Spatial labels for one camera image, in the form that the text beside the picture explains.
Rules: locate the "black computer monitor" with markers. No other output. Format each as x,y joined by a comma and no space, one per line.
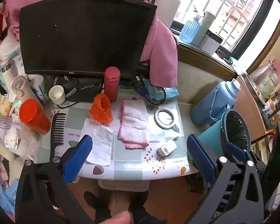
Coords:
84,35

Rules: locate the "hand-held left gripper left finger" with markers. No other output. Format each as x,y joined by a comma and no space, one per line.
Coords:
78,158

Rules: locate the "white paper cup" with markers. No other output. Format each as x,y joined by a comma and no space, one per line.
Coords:
58,96

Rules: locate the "person's left hand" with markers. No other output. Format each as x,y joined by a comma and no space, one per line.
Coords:
114,218

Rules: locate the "red thermos bottle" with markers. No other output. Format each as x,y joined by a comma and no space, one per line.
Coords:
112,86

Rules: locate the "white flask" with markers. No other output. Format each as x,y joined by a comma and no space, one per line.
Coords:
21,87

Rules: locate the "white green can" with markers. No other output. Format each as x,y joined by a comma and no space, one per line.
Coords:
38,87

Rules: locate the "wooden window sill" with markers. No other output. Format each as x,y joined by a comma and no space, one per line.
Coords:
205,60

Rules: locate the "blue trash bin black liner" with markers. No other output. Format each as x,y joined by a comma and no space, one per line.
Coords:
212,135

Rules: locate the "eyeglasses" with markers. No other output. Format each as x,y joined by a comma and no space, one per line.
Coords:
224,56

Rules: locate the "orange fruit net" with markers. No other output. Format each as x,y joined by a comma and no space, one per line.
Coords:
100,114

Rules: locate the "small white box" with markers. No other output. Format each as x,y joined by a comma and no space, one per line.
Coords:
166,147

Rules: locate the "clear plastic bag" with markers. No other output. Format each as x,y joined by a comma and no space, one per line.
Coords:
23,142

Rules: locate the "white cloth pink edge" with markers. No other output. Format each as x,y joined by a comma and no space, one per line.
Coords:
134,123

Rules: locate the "round mirror grey rim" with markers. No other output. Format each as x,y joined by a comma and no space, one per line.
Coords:
164,117

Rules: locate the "blue ribbed bottle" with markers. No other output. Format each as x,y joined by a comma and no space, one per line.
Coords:
189,31

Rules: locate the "large blue thermos jug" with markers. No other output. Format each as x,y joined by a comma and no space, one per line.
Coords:
212,102

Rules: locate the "metal tray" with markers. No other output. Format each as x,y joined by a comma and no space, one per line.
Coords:
254,89

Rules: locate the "blue wet wipes pack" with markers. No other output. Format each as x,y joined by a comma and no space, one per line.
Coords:
170,92

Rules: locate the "red plastic cup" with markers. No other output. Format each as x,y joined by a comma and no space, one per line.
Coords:
33,116

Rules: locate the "pale green appliance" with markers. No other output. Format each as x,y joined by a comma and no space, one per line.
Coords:
271,85

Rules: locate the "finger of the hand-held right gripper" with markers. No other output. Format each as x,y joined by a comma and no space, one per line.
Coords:
235,149

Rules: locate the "white tin box dark lid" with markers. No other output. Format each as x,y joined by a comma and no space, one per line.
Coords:
208,44

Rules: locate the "white tissue pack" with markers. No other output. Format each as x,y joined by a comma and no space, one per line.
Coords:
8,49

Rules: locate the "blue printed blanket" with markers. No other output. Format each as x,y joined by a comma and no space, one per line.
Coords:
2,186

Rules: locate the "black comb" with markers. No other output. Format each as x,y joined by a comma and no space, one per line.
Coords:
58,130

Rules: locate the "wooden cabinet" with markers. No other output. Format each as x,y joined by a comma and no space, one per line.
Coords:
247,114

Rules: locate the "white thermos grey lid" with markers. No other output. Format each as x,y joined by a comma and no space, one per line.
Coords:
164,7

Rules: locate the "white tissue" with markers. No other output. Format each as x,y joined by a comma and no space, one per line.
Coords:
100,142

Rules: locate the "pale tumbler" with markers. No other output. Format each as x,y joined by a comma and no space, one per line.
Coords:
204,25

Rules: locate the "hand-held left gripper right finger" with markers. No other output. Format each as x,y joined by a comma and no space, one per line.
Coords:
200,158

